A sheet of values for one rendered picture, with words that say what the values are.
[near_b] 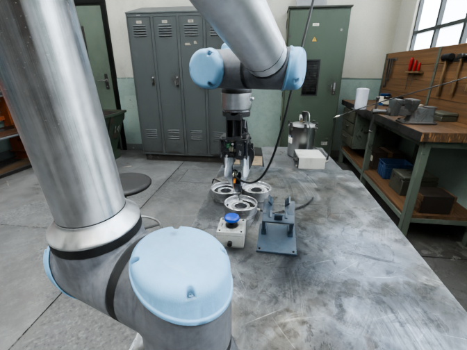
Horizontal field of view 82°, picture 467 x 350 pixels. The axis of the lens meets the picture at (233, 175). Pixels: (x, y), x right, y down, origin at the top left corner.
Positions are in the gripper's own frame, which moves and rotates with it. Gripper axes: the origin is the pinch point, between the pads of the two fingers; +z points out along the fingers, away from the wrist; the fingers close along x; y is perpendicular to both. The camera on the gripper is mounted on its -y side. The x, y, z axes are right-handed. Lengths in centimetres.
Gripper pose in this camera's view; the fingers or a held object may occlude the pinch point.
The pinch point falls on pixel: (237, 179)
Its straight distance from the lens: 77.3
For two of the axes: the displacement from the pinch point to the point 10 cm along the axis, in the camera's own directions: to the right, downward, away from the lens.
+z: 0.0, 9.3, 3.6
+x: 9.9, 0.6, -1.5
